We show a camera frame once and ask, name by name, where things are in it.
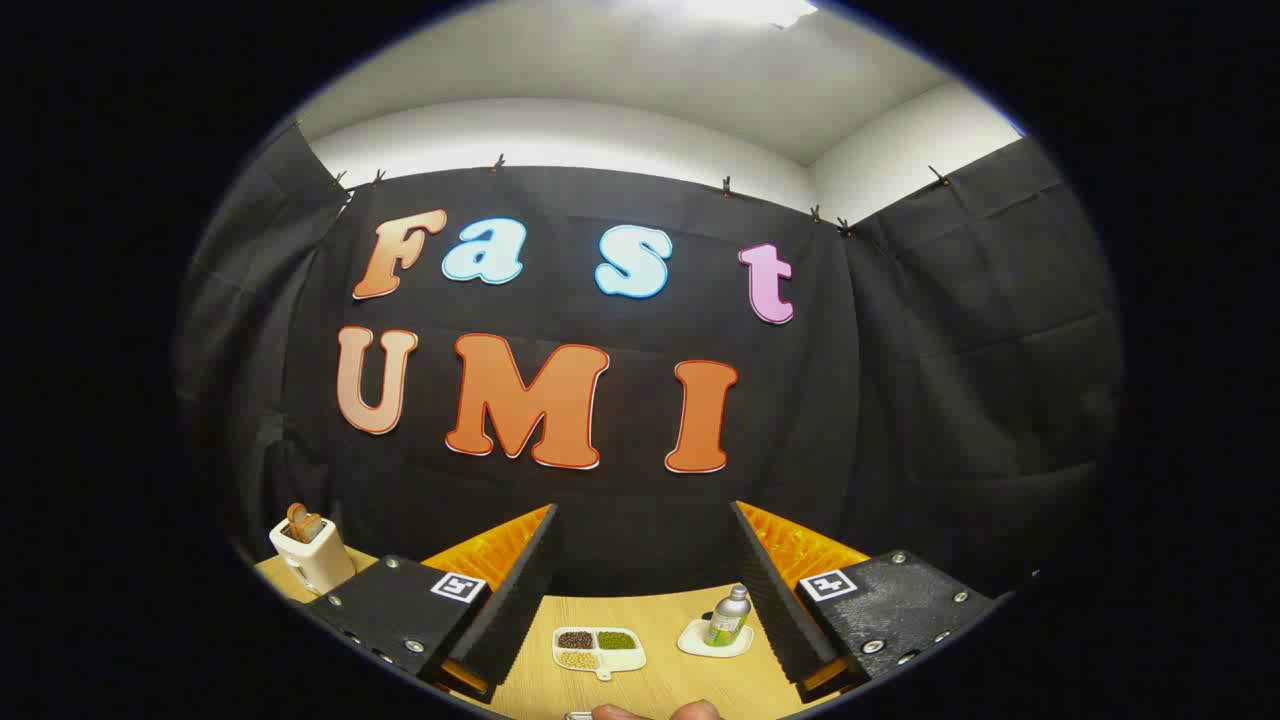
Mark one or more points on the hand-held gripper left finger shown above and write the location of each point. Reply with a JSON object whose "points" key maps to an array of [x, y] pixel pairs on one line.
{"points": [[520, 600]]}

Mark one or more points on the small white coaster plate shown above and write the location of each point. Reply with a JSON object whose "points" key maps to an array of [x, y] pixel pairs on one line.
{"points": [[693, 640]]}

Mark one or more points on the white divided dish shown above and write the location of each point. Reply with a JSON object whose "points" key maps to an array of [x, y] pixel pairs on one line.
{"points": [[625, 660]]}

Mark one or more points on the row of black cloth clips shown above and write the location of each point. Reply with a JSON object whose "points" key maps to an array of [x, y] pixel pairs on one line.
{"points": [[497, 162]]}

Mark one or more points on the dark red beans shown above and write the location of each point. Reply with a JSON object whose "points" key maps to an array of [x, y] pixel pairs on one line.
{"points": [[576, 639]]}

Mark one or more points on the yellow soybeans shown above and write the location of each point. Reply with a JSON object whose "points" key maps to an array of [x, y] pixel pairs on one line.
{"points": [[578, 660]]}

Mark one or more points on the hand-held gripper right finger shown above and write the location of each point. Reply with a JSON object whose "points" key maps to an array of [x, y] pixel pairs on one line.
{"points": [[775, 600]]}

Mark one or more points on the green label metal bottle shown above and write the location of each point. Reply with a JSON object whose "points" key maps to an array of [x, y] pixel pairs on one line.
{"points": [[728, 620]]}

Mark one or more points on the toasted bread slice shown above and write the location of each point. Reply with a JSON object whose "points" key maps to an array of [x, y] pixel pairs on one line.
{"points": [[296, 520], [313, 525]]}

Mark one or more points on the green mung beans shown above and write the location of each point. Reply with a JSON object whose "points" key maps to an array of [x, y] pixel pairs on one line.
{"points": [[616, 640]]}

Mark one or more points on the cream white toaster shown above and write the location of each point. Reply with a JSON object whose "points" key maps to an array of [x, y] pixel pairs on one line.
{"points": [[315, 562]]}

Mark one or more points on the black backdrop cloth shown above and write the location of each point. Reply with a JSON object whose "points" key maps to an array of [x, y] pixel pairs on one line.
{"points": [[900, 400]]}

